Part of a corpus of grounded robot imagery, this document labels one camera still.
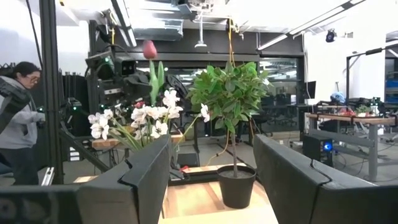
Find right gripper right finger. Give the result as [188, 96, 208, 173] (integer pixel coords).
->
[253, 133, 398, 224]

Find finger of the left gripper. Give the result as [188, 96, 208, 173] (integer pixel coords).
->
[124, 74, 154, 97]

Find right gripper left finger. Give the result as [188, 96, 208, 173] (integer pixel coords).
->
[0, 133, 172, 224]

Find glass vase mixed flowers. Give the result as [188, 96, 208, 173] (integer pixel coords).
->
[88, 88, 211, 153]

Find dark red artificial tulip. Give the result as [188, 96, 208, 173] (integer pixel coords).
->
[142, 39, 166, 107]

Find computer tower with blue light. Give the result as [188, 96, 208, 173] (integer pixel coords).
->
[302, 133, 334, 168]

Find wooden workbench with grey legs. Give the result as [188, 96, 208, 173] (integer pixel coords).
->
[305, 111, 398, 182]

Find potted green plant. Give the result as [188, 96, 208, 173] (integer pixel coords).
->
[185, 61, 272, 210]

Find person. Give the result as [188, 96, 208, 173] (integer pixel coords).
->
[0, 61, 47, 187]

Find black frame post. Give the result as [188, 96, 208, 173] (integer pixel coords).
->
[39, 0, 65, 185]

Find black diagonal frame brace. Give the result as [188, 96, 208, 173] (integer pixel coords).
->
[58, 121, 110, 174]

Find wooden shelf with black frame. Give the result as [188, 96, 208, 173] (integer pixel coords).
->
[157, 208, 280, 224]

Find yellow hanging cable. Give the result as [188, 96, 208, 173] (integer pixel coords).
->
[205, 18, 237, 167]

